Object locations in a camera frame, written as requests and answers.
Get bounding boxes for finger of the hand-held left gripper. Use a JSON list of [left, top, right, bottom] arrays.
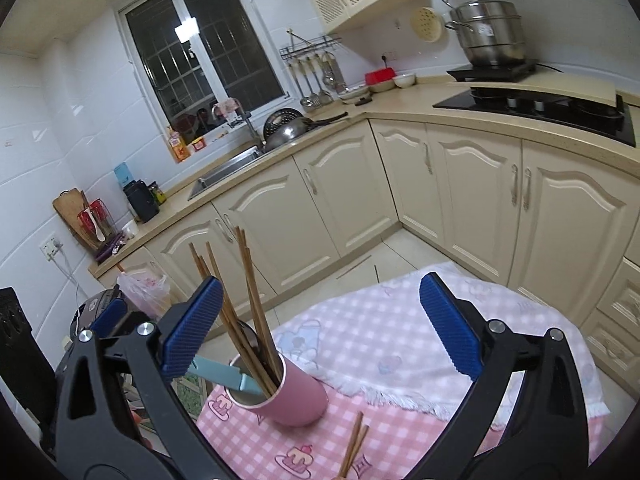
[[90, 297, 130, 336]]

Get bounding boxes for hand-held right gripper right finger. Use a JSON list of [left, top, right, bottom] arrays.
[[400, 272, 591, 480]]

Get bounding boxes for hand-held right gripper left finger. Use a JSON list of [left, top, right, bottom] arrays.
[[52, 275, 241, 480]]

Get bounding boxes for bundle of wooden chopsticks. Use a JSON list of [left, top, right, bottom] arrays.
[[188, 227, 283, 398]]

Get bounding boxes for pink cup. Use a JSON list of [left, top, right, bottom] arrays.
[[227, 352, 330, 428]]

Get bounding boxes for row of hanging steel utensils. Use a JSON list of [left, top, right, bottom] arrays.
[[290, 52, 347, 111]]

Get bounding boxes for white plastic bag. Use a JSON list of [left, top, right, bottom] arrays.
[[117, 262, 171, 321]]

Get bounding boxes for metal spoon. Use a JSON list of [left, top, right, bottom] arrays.
[[231, 317, 263, 361]]

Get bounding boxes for purple tray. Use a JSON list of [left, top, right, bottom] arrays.
[[95, 232, 126, 263]]

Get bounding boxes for white pink fringed cloth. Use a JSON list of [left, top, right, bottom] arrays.
[[275, 261, 613, 431]]

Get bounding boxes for white rice spoon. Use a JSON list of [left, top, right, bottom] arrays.
[[84, 206, 107, 242]]

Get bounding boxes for black countertop oven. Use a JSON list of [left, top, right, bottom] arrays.
[[0, 287, 57, 406]]

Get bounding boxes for red utensil holder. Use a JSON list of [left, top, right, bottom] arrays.
[[77, 199, 113, 241]]

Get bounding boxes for wooden cutting board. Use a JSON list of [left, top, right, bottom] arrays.
[[52, 188, 101, 251]]

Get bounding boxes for black kettle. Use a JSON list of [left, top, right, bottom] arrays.
[[123, 180, 160, 224]]

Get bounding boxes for pink checked tablecloth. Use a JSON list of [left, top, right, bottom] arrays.
[[195, 385, 608, 480]]

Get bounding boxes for cream kitchen counter cabinets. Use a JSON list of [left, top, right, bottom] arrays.
[[89, 72, 640, 386]]

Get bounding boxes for wooden chopstick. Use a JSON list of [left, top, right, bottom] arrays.
[[337, 411, 364, 480], [345, 425, 371, 480]]

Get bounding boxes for steel sink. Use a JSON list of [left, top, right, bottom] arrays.
[[188, 145, 266, 201]]

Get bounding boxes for orange packet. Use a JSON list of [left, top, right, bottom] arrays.
[[167, 127, 191, 162]]

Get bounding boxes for steel faucet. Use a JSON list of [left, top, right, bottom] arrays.
[[212, 105, 263, 146]]

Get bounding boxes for steel wok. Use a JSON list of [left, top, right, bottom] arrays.
[[265, 121, 312, 153]]

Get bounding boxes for black gas stove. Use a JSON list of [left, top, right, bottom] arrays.
[[432, 87, 638, 148]]

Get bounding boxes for dark colander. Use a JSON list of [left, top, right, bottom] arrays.
[[263, 108, 303, 136]]

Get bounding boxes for black frying pan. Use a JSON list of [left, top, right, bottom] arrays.
[[300, 112, 348, 128]]

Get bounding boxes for white plate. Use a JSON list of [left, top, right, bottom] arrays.
[[337, 86, 373, 106]]

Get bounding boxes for black induction cooker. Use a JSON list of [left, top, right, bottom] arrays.
[[446, 59, 541, 82]]

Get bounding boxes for kitchen window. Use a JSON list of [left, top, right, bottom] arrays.
[[116, 0, 291, 136]]

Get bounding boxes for steel steamer pot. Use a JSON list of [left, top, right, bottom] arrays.
[[442, 0, 528, 68]]

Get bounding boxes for round cream steamer tray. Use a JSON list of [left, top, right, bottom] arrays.
[[411, 6, 443, 43]]

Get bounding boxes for teal knife handle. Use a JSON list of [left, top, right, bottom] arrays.
[[192, 355, 257, 392]]

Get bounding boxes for white power cable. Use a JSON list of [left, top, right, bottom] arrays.
[[57, 250, 83, 311]]

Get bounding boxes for wall utensil rack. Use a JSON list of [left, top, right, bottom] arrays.
[[278, 30, 343, 63]]

